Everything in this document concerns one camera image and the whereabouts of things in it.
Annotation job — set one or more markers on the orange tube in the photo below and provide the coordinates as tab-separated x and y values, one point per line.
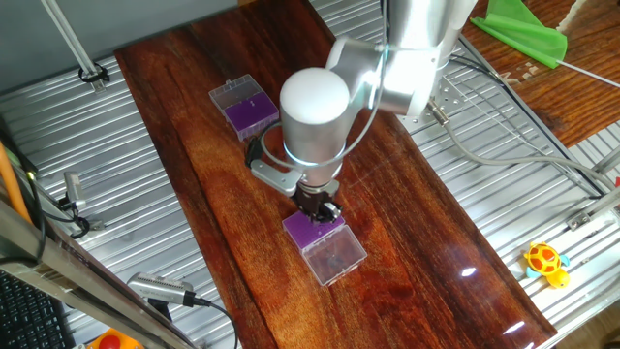
10	186

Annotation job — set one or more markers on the purple pipette tip box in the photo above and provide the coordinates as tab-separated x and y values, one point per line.
334	257
252	114

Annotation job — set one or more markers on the yellow orange turtle toy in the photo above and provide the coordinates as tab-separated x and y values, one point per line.
545	262

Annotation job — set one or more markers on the aluminium strut with bracket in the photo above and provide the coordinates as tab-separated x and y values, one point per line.
579	220

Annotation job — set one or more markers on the green cloth flag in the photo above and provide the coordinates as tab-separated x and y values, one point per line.
523	34

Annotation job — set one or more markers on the small grey camera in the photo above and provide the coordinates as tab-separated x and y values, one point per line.
73	189

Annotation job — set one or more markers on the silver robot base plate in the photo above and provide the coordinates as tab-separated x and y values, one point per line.
450	97

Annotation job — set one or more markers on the silver ribbed camera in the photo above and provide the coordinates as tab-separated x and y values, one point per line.
160	288

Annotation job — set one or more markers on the dark wooden board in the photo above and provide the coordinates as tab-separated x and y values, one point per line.
387	218

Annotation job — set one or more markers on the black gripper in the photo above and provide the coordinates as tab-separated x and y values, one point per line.
312	196

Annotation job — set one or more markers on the black keyboard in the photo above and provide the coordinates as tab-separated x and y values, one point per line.
29	320

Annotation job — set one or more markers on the large aluminium frame beam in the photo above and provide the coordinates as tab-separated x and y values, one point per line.
72	286

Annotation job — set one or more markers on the black camera stand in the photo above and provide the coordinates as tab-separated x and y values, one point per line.
160	309

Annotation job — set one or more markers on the orange emergency stop button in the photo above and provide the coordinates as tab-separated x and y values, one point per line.
111	340

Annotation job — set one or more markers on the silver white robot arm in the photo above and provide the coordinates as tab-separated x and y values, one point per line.
315	126

